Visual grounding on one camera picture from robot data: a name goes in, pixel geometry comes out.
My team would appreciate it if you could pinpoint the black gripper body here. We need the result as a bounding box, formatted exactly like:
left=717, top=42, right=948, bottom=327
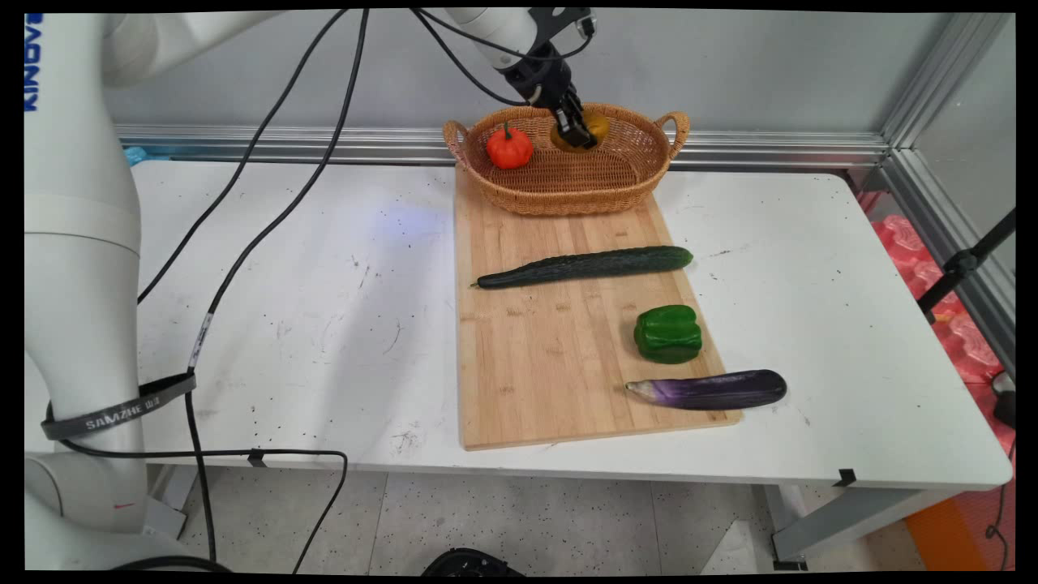
left=501, top=42, right=581, bottom=114

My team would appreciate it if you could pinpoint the brown toy potato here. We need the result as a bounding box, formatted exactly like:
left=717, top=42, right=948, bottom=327
left=550, top=111, right=611, bottom=154

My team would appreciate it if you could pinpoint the woven wicker basket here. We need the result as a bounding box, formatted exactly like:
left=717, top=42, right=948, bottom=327
left=443, top=102, right=692, bottom=217

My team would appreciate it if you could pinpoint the small orange toy pumpkin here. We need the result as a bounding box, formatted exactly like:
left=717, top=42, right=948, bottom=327
left=486, top=122, right=535, bottom=171

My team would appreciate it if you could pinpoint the long green toy cucumber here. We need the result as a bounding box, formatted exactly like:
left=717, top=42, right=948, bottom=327
left=471, top=246, right=695, bottom=291

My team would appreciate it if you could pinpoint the green toy bell pepper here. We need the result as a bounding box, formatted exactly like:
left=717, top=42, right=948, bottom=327
left=633, top=304, right=705, bottom=365

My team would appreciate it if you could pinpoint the wooden cutting board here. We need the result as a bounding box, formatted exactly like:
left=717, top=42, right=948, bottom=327
left=454, top=166, right=744, bottom=452

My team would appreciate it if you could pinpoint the purple toy eggplant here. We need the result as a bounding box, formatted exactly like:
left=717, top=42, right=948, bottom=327
left=624, top=369, right=789, bottom=411

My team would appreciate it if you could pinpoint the black tripod stand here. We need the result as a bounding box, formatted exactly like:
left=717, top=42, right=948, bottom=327
left=916, top=209, right=1016, bottom=325

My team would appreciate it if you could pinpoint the pink foam floor mat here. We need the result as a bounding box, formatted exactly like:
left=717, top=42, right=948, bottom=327
left=858, top=191, right=1016, bottom=455

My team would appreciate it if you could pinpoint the black round object on floor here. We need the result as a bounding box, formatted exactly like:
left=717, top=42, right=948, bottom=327
left=422, top=547, right=526, bottom=577

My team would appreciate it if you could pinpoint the grey table leg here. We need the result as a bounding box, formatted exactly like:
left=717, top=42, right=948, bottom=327
left=769, top=485, right=964, bottom=570

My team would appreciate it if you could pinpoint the black device beside table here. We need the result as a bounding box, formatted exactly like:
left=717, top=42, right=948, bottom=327
left=990, top=371, right=1016, bottom=431

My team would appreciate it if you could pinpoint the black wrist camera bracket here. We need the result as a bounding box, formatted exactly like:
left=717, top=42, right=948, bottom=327
left=534, top=8, right=598, bottom=43

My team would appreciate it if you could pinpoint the horizontal aluminium frame rail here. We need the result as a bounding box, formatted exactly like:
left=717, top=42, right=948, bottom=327
left=114, top=123, right=891, bottom=172

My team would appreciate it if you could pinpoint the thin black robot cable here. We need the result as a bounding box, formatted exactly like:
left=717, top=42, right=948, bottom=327
left=136, top=8, right=351, bottom=307

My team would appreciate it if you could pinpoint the slanted aluminium frame rail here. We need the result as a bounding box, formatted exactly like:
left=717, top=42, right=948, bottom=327
left=880, top=12, right=1016, bottom=378

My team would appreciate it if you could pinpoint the black cable looping to floor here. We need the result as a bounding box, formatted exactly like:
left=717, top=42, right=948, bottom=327
left=49, top=438, right=350, bottom=573

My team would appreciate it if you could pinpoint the grey velcro cable strap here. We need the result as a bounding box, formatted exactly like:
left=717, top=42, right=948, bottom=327
left=41, top=371, right=199, bottom=442

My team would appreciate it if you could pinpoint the thin black floor cable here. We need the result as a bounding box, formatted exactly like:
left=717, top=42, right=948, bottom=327
left=984, top=438, right=1016, bottom=569

